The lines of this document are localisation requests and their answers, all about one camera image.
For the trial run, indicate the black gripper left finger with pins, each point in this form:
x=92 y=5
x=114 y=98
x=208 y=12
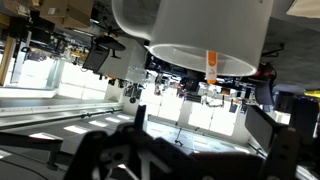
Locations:
x=140 y=117

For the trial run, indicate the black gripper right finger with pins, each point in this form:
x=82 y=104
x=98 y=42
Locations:
x=263 y=128

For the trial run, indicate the orange white marker pen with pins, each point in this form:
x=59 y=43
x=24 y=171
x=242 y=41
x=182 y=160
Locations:
x=211 y=68

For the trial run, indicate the red seat office chair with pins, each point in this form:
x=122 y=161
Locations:
x=265 y=95

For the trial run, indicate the white cabinet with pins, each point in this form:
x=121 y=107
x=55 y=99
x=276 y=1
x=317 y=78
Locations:
x=130 y=60

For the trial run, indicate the yellow tool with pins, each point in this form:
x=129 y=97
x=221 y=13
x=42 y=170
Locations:
x=313 y=94

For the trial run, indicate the black mesh office chair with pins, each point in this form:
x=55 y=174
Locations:
x=108 y=43

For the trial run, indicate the white mug cork base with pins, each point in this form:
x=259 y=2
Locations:
x=206 y=26

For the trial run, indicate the large cardboard box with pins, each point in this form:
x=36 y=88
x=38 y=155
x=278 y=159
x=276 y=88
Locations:
x=73 y=11

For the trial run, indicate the small cardboard box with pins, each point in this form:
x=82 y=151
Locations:
x=16 y=7

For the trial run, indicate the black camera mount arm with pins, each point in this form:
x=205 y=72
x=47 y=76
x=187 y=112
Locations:
x=30 y=140

